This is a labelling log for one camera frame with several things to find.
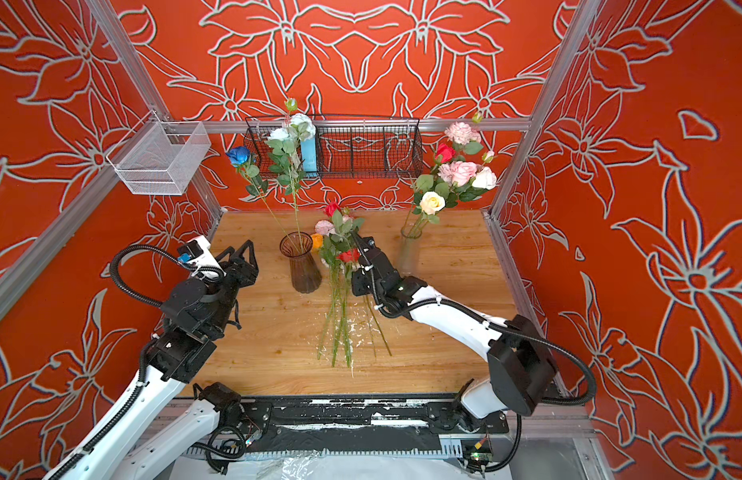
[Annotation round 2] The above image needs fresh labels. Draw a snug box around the black wire basket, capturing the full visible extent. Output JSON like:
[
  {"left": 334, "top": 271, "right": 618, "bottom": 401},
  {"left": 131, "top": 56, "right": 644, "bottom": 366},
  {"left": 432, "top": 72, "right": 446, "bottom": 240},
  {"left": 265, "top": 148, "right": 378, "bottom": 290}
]
[{"left": 243, "top": 113, "right": 424, "bottom": 180}]

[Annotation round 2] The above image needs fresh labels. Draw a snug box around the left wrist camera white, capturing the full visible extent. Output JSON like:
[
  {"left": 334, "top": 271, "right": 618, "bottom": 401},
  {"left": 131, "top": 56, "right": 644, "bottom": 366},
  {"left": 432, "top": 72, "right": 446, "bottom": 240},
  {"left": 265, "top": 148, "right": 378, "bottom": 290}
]
[{"left": 177, "top": 235, "right": 224, "bottom": 282}]

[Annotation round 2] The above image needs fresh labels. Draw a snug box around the aluminium frame post left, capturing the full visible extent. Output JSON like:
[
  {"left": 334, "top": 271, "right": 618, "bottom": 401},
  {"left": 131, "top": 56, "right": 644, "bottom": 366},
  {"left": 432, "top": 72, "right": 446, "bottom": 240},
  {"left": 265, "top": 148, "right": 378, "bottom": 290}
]
[{"left": 86, "top": 0, "right": 223, "bottom": 226}]

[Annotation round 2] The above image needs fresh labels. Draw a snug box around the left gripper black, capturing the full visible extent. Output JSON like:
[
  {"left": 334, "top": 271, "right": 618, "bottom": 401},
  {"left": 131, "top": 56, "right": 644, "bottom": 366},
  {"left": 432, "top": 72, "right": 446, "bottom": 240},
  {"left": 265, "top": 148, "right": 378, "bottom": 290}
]
[{"left": 207, "top": 240, "right": 259, "bottom": 336}]

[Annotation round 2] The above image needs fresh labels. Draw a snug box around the brown glass vase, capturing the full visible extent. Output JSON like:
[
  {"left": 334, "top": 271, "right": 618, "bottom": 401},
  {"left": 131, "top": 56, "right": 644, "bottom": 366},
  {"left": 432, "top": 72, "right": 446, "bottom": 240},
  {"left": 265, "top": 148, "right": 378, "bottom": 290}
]
[{"left": 279, "top": 231, "right": 322, "bottom": 294}]

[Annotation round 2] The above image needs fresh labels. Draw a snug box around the aluminium frame post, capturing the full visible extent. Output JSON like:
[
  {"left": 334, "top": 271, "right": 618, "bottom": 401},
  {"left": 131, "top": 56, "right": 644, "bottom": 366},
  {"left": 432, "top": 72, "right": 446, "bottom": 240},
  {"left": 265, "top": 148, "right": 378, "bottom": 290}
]
[
  {"left": 488, "top": 0, "right": 601, "bottom": 221},
  {"left": 86, "top": 0, "right": 223, "bottom": 226}
]

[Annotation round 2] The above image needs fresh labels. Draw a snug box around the peach rose stem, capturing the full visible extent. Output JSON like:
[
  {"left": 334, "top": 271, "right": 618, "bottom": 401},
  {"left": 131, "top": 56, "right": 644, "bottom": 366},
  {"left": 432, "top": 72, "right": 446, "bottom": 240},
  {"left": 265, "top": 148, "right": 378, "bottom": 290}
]
[{"left": 405, "top": 191, "right": 446, "bottom": 238}]

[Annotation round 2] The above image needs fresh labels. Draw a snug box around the aluminium frame post right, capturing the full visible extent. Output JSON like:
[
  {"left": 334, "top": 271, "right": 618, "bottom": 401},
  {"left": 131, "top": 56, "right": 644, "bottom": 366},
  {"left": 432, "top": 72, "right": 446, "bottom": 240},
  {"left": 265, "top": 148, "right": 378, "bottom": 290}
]
[{"left": 488, "top": 0, "right": 601, "bottom": 221}]

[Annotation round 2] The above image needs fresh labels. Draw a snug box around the pink rose stem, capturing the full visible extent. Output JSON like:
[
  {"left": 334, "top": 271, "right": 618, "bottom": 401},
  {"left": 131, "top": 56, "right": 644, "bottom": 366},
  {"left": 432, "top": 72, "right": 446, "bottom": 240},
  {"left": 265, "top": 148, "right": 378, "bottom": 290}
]
[{"left": 438, "top": 161, "right": 478, "bottom": 194}]

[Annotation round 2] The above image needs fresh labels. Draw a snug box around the pale blue peony stem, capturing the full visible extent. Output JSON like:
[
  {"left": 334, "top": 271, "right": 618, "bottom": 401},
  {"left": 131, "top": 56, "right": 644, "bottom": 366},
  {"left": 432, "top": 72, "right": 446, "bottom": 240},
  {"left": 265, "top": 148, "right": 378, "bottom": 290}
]
[{"left": 266, "top": 97, "right": 317, "bottom": 234}]

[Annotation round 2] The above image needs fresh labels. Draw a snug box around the red rose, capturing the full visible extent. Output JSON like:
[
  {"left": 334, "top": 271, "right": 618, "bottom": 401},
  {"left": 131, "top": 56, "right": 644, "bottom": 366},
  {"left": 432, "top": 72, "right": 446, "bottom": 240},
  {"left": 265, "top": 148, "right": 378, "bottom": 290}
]
[{"left": 322, "top": 201, "right": 355, "bottom": 289}]

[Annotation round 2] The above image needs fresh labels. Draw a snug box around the clear acrylic wall box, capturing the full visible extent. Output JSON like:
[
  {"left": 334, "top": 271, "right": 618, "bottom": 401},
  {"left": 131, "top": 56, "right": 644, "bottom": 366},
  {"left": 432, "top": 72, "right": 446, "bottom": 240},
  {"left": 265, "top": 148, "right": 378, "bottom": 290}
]
[{"left": 105, "top": 111, "right": 212, "bottom": 196}]

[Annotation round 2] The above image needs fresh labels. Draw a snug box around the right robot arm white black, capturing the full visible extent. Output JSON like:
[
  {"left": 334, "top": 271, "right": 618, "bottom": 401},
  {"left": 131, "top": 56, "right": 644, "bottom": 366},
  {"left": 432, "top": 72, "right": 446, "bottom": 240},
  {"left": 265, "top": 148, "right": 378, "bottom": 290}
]
[{"left": 352, "top": 233, "right": 598, "bottom": 419}]

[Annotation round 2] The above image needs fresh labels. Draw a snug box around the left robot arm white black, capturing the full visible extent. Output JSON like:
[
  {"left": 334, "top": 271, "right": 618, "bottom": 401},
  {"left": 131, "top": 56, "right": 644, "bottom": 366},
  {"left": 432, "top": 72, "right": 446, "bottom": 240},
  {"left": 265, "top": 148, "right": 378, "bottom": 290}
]
[{"left": 47, "top": 236, "right": 259, "bottom": 479}]

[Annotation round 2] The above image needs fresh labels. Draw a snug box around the blue rose stem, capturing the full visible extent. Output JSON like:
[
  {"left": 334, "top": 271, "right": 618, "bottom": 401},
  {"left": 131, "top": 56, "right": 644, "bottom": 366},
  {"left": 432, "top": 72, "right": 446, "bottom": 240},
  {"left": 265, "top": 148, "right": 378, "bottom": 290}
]
[{"left": 226, "top": 146, "right": 286, "bottom": 234}]

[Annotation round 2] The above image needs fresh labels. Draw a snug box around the pile of artificial flowers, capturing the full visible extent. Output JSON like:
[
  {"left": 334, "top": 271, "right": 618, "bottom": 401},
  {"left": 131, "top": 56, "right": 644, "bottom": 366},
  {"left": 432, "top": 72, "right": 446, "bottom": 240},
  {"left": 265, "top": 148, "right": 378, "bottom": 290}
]
[{"left": 310, "top": 215, "right": 393, "bottom": 376}]

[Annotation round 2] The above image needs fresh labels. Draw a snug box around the clear ribbed glass vase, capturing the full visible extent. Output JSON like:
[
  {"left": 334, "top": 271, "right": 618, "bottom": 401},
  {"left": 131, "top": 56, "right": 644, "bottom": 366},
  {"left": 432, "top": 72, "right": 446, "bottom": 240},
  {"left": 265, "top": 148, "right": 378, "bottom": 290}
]
[{"left": 397, "top": 223, "right": 423, "bottom": 276}]

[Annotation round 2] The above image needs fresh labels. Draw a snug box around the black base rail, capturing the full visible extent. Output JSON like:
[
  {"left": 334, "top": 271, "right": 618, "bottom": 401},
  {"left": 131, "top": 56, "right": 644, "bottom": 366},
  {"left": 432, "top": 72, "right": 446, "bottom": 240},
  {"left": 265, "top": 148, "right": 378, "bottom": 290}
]
[{"left": 222, "top": 393, "right": 513, "bottom": 460}]

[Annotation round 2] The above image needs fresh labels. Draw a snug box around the blue card in basket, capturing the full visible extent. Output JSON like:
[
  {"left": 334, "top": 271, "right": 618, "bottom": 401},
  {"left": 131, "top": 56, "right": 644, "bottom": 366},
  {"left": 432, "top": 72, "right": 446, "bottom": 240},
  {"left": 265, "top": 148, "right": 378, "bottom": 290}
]
[{"left": 300, "top": 137, "right": 318, "bottom": 177}]

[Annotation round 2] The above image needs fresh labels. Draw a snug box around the white rose stem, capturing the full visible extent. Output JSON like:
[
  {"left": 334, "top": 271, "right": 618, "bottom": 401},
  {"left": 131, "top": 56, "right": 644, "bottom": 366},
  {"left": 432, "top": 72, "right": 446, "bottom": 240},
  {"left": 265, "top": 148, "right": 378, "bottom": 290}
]
[{"left": 459, "top": 150, "right": 498, "bottom": 202}]

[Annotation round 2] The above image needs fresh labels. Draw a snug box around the aluminium back crossbar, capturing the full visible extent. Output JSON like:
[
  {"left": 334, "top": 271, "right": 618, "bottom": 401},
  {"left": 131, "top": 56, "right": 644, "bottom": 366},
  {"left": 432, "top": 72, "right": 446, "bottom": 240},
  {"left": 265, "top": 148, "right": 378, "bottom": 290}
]
[{"left": 160, "top": 116, "right": 533, "bottom": 136}]

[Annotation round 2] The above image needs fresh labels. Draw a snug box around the red rose stem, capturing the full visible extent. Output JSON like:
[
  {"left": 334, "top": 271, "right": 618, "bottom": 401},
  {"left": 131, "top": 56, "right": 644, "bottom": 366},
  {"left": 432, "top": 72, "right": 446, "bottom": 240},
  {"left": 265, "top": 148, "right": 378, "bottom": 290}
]
[{"left": 433, "top": 144, "right": 456, "bottom": 185}]

